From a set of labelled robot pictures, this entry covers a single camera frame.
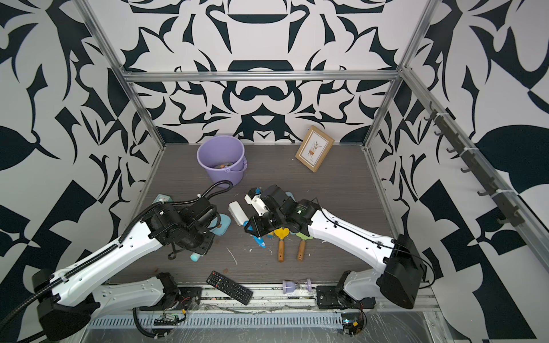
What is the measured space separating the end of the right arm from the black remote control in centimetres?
27

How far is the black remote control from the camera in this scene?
2.44 ft

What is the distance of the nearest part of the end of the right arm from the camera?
0.54 metres
